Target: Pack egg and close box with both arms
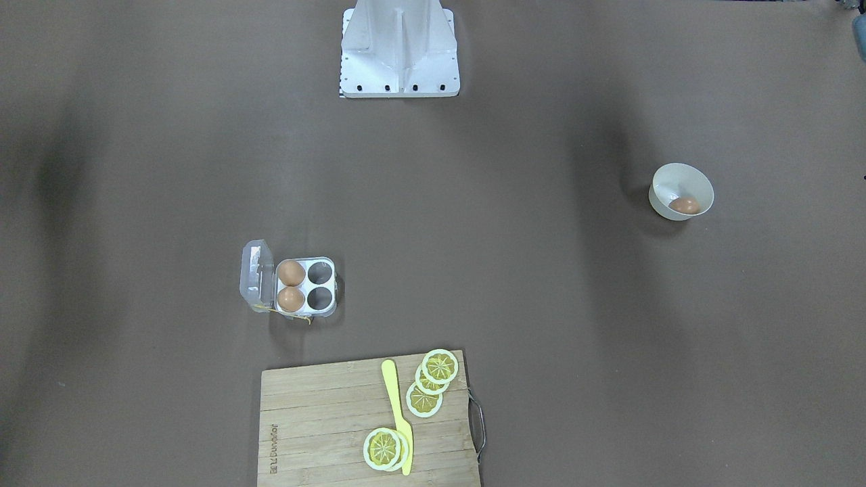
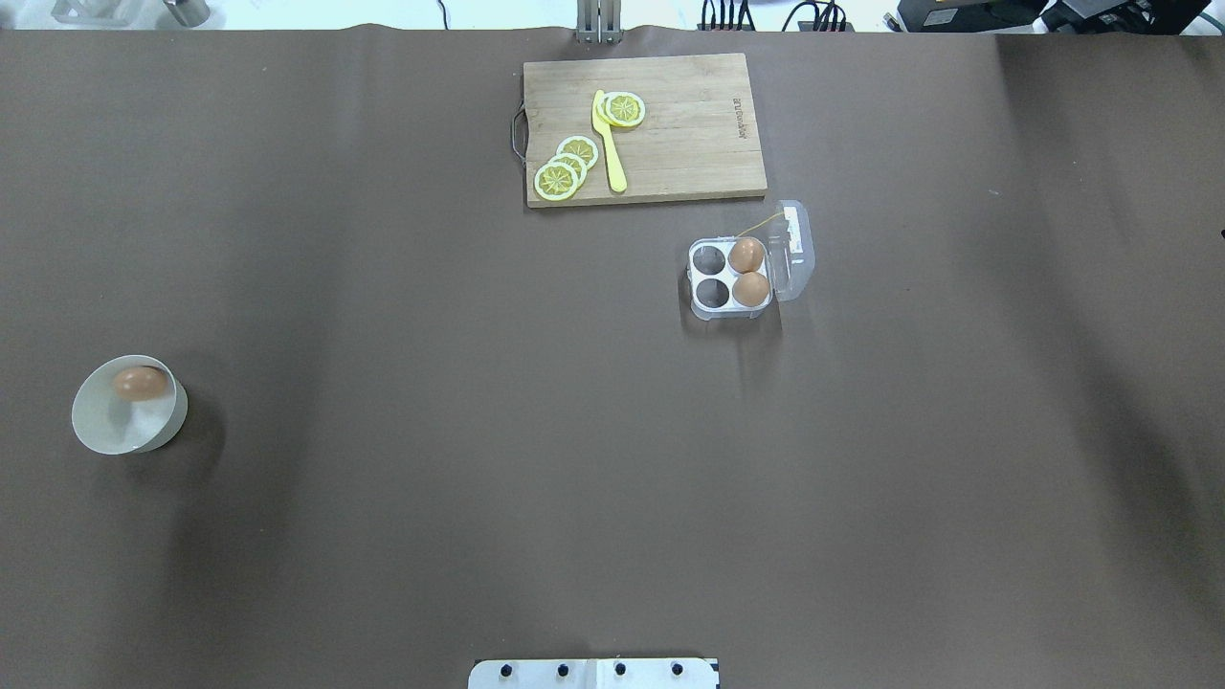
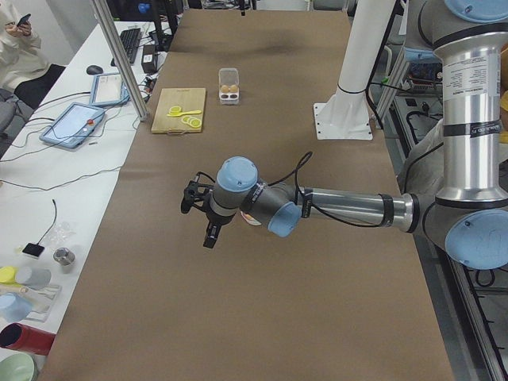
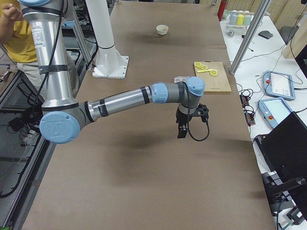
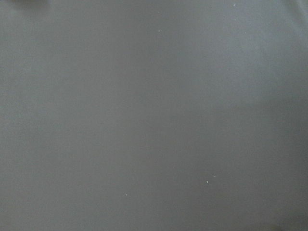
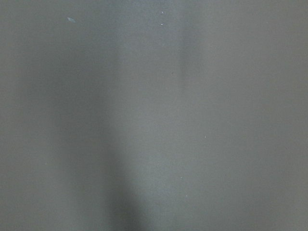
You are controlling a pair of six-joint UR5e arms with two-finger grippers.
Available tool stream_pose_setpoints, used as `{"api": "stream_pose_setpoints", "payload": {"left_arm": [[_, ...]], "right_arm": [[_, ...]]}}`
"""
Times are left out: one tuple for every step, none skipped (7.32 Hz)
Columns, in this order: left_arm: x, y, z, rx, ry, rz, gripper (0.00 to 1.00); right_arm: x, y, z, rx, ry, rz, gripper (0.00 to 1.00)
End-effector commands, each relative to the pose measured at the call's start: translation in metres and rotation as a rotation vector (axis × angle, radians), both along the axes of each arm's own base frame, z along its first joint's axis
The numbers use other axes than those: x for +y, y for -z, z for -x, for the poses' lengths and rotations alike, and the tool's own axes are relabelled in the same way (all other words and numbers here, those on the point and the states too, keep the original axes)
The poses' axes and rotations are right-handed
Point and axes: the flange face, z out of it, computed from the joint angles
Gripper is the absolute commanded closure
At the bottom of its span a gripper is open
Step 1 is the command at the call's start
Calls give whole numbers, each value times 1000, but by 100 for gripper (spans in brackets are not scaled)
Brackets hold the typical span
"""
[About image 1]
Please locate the clear plastic egg box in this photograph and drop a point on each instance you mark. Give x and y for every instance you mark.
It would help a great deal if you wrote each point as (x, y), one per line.
(304, 288)

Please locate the brown egg from bowl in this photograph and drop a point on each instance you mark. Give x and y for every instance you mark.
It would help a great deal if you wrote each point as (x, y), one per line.
(685, 205)

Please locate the lemon slice top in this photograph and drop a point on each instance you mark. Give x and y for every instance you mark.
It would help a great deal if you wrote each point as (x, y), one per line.
(439, 366)

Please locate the lemon slice middle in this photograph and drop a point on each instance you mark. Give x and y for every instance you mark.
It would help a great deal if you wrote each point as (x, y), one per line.
(426, 386)

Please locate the lemon slice lower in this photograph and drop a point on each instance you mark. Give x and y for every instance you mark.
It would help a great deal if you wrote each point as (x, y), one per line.
(421, 404)

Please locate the lemon slice front pair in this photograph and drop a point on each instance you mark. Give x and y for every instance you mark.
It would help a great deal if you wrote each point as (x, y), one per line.
(385, 449)

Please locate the wooden cutting board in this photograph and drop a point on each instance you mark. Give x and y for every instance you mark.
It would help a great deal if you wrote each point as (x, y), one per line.
(314, 419)

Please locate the white ceramic bowl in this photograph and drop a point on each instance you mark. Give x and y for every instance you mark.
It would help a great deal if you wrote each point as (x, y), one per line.
(676, 180)

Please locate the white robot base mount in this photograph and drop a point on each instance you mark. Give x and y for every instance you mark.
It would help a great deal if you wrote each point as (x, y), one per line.
(398, 49)

